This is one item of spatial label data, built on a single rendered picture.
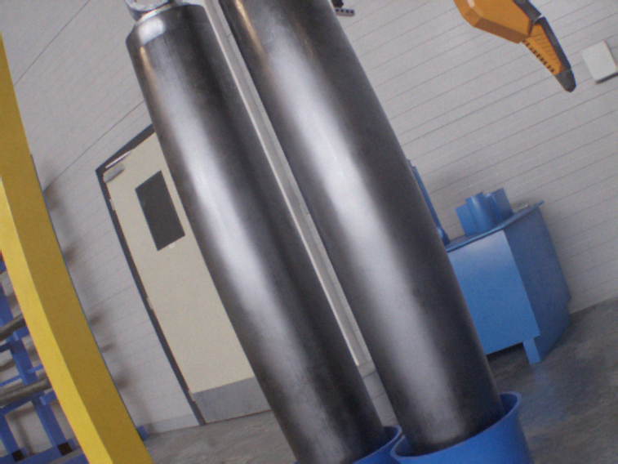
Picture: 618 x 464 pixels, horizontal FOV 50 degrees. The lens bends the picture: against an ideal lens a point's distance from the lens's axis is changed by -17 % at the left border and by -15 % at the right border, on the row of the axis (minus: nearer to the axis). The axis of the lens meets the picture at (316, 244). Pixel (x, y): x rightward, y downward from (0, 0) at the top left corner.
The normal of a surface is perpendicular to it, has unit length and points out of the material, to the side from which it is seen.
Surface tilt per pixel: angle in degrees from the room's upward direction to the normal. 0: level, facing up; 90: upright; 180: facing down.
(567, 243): 90
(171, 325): 90
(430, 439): 90
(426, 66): 90
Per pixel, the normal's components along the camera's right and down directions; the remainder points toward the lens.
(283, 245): 0.58, -0.27
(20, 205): 0.72, -0.33
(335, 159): -0.26, 0.09
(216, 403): -0.56, 0.22
